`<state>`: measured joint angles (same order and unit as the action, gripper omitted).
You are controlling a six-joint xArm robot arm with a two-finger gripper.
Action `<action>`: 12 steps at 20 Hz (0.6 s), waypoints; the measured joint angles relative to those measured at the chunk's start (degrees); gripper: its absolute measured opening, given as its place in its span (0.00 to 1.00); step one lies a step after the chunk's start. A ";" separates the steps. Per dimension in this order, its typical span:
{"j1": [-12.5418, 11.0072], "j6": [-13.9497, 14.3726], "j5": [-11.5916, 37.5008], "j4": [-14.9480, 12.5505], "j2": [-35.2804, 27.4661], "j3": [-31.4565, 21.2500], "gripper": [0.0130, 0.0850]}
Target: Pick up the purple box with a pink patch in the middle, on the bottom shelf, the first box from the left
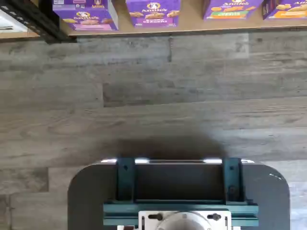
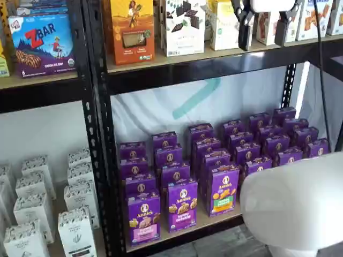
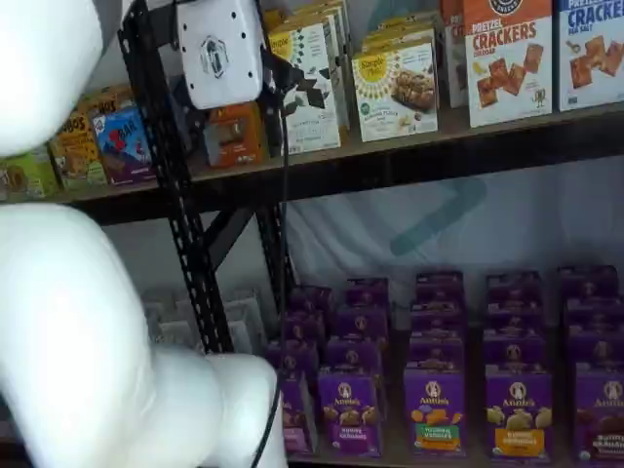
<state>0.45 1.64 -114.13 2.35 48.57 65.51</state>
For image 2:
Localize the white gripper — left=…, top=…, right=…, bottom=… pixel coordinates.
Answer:
left=230, top=0, right=304, bottom=52

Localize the purple Annie's box pink patch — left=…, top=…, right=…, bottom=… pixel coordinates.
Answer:
left=127, top=190, right=161, bottom=247

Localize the pretzel crackers cheddar box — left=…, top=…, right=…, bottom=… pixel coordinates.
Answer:
left=256, top=10, right=295, bottom=46

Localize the Simple Mills bar box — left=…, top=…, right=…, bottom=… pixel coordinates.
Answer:
left=210, top=0, right=254, bottom=51
left=205, top=0, right=218, bottom=41

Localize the pretzel crackers sea salt box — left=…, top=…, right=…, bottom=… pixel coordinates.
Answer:
left=296, top=0, right=334, bottom=41

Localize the white cracker box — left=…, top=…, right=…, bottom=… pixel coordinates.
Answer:
left=326, top=0, right=343, bottom=36

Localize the Simple Mills sweet thins box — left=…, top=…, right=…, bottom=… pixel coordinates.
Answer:
left=163, top=0, right=207, bottom=58

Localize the purple Annie's box brown patch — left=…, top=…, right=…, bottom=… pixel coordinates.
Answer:
left=272, top=146, right=304, bottom=168

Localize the orange snack box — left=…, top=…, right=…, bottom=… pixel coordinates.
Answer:
left=110, top=0, right=156, bottom=66

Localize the purple Annie's box yellow patch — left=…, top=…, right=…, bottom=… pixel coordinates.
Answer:
left=244, top=156, right=273, bottom=179

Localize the purple Annie's box green patch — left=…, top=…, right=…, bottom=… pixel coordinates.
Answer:
left=207, top=163, right=241, bottom=218

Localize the purple Annie's box violet patch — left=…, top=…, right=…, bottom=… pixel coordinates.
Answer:
left=167, top=179, right=198, bottom=234

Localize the purple ZBar box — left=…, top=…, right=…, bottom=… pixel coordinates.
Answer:
left=8, top=13, right=77, bottom=79

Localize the white patterned pantry box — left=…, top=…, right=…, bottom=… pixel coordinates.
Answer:
left=57, top=205, right=98, bottom=257
left=63, top=183, right=100, bottom=230
left=0, top=180, right=17, bottom=228
left=12, top=192, right=55, bottom=244
left=20, top=154, right=49, bottom=176
left=14, top=170, right=57, bottom=201
left=67, top=148, right=92, bottom=168
left=0, top=163, right=14, bottom=188
left=3, top=218, right=51, bottom=257
left=66, top=162, right=95, bottom=188

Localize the blue ZBar box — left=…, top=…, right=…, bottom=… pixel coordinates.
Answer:
left=16, top=0, right=68, bottom=17

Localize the green snack box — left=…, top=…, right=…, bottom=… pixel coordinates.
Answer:
left=0, top=40, right=11, bottom=78

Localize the black metal shelving rack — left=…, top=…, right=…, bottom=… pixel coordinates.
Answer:
left=83, top=0, right=343, bottom=257
left=0, top=0, right=97, bottom=257

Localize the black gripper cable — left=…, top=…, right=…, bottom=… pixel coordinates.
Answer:
left=312, top=0, right=332, bottom=155

